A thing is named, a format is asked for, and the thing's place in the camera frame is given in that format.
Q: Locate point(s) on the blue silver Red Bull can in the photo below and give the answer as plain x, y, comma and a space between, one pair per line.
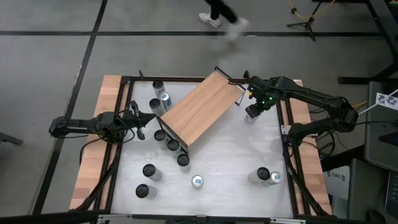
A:
275, 178
165, 97
197, 181

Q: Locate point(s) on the dark keyboard device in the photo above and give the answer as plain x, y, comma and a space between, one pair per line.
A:
392, 193

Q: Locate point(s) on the white mounting plate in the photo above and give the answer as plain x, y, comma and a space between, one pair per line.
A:
285, 129

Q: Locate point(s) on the grey cabinet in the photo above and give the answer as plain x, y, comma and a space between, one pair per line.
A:
377, 149

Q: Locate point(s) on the grey metal crossbar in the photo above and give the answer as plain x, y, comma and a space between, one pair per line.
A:
280, 221

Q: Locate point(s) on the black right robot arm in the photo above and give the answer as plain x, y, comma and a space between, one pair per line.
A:
311, 95

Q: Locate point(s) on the grey chair base leg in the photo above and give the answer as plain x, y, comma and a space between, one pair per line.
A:
9, 138

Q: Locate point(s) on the wooden shelf black metal frame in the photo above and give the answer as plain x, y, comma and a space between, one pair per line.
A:
199, 112

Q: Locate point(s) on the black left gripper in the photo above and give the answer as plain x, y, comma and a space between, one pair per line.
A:
136, 119

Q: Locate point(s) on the black desk leg frame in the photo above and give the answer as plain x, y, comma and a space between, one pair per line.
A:
380, 18

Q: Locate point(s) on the black tripod stand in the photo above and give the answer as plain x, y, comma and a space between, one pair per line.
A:
308, 26

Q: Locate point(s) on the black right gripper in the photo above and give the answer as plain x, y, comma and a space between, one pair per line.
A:
264, 91

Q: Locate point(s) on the white printed tag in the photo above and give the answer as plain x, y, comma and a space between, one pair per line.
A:
385, 100

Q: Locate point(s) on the Celsius can with red print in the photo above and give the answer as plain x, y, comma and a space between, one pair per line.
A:
249, 120
158, 84

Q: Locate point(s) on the white printed cardboard box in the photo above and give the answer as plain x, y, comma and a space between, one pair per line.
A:
337, 186

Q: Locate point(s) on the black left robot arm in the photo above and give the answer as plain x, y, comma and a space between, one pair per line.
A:
77, 124

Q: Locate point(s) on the person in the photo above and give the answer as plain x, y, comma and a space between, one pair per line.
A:
217, 7

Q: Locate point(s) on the grey bin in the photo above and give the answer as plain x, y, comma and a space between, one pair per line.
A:
367, 193

